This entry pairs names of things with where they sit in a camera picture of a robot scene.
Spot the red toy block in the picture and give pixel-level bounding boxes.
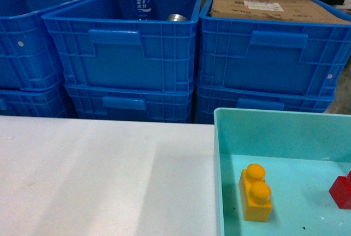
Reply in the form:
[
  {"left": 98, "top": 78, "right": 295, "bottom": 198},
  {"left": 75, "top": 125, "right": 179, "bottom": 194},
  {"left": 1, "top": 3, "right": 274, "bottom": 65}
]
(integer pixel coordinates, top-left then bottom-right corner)
[{"left": 329, "top": 172, "right": 351, "bottom": 210}]

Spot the yellow toy block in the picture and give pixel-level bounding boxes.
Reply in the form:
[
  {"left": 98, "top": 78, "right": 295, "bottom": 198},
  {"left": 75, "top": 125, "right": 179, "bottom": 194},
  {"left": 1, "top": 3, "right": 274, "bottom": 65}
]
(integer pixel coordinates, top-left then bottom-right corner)
[{"left": 239, "top": 164, "right": 273, "bottom": 222}]

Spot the turquoise plastic box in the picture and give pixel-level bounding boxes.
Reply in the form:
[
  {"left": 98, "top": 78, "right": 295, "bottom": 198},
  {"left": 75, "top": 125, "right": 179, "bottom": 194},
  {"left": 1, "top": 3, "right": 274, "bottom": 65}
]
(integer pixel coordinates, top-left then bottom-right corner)
[{"left": 214, "top": 108, "right": 350, "bottom": 235}]

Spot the lower middle blue crate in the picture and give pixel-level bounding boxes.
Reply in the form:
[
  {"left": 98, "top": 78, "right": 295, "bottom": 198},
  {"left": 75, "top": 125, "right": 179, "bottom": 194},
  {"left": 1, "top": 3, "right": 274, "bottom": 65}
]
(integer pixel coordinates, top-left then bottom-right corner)
[{"left": 64, "top": 83, "right": 193, "bottom": 123}]

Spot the blue crate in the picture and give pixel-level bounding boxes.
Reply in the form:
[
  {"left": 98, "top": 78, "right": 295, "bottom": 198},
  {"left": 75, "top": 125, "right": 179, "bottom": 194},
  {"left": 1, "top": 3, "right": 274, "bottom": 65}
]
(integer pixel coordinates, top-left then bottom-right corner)
[
  {"left": 197, "top": 0, "right": 350, "bottom": 97},
  {"left": 64, "top": 83, "right": 193, "bottom": 123},
  {"left": 1, "top": 0, "right": 83, "bottom": 91},
  {"left": 42, "top": 0, "right": 202, "bottom": 93},
  {"left": 195, "top": 85, "right": 335, "bottom": 124},
  {"left": 1, "top": 80, "right": 77, "bottom": 118}
]

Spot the lower right blue crate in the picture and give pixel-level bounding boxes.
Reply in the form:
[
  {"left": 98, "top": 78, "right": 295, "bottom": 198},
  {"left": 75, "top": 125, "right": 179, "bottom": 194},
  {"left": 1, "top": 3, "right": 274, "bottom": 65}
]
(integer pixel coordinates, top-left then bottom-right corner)
[{"left": 195, "top": 85, "right": 335, "bottom": 124}]

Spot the upper right blue crate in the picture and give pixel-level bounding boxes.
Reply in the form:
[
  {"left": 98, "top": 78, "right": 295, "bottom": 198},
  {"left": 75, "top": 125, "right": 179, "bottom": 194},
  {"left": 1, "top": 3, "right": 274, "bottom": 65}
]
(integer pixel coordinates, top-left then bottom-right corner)
[{"left": 197, "top": 0, "right": 350, "bottom": 97}]

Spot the silver metal can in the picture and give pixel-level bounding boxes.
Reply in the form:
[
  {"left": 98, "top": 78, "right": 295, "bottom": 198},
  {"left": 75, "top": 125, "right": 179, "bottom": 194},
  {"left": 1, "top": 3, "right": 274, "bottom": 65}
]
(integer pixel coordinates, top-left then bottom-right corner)
[{"left": 167, "top": 14, "right": 188, "bottom": 21}]

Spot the upper middle blue crate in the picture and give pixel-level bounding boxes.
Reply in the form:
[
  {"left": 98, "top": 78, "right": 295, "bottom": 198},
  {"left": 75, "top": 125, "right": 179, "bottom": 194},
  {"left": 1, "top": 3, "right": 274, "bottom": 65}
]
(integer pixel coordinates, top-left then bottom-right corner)
[{"left": 42, "top": 0, "right": 202, "bottom": 93}]

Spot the clear water bottle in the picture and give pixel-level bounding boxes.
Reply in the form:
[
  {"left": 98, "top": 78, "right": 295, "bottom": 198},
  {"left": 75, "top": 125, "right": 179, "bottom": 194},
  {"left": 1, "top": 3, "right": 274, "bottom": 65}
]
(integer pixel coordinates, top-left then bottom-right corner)
[{"left": 132, "top": 0, "right": 152, "bottom": 20}]

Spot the brown cardboard sheet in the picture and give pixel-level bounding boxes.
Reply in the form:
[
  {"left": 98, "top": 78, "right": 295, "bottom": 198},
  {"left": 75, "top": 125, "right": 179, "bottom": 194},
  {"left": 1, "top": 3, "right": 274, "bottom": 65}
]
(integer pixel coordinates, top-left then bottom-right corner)
[{"left": 208, "top": 0, "right": 350, "bottom": 25}]

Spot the lower left blue crate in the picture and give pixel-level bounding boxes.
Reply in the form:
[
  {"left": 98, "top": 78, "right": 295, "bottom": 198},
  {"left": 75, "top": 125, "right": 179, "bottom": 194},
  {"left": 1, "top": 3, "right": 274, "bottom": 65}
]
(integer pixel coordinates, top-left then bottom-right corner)
[{"left": 1, "top": 80, "right": 77, "bottom": 118}]

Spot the upper left blue crate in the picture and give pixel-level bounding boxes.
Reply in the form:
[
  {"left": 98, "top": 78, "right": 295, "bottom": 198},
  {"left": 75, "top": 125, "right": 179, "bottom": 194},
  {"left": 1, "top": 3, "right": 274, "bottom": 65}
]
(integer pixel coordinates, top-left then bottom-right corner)
[{"left": 1, "top": 0, "right": 83, "bottom": 91}]

